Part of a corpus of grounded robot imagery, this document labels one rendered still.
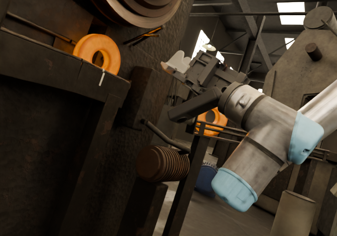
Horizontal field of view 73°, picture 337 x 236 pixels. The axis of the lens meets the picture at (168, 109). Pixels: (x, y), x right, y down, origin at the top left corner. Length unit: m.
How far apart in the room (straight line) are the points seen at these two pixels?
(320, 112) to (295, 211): 0.55
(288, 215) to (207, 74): 0.71
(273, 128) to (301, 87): 2.87
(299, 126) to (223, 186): 0.15
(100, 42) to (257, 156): 0.54
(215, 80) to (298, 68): 2.93
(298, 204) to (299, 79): 2.44
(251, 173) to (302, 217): 0.65
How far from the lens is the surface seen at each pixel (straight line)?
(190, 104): 0.48
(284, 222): 1.04
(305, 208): 1.03
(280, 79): 3.40
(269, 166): 0.40
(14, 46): 0.60
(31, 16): 0.72
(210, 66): 0.47
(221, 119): 1.01
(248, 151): 0.40
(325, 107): 0.55
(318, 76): 3.27
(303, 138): 0.40
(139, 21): 0.81
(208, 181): 2.62
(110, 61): 0.77
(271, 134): 0.40
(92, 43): 0.72
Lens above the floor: 0.62
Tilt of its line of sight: 3 degrees up
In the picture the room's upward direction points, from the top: 19 degrees clockwise
